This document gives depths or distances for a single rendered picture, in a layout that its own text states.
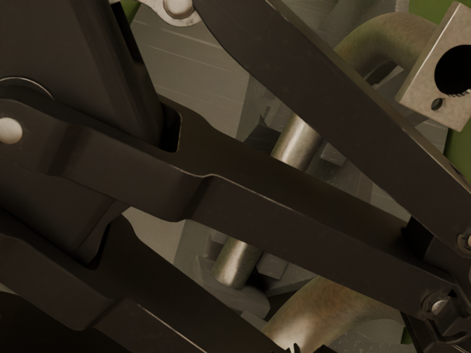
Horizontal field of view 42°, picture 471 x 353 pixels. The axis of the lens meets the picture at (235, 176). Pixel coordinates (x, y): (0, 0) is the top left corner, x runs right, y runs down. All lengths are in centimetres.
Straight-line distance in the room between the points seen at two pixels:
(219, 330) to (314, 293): 14
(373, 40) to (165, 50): 36
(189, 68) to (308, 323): 45
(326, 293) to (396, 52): 15
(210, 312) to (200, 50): 57
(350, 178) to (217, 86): 28
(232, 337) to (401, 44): 23
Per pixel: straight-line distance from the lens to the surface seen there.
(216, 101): 68
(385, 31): 38
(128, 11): 74
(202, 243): 53
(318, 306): 30
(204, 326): 16
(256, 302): 49
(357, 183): 44
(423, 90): 32
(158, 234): 61
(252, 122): 60
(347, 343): 42
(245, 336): 17
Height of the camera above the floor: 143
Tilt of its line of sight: 66 degrees down
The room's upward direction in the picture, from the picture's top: 6 degrees clockwise
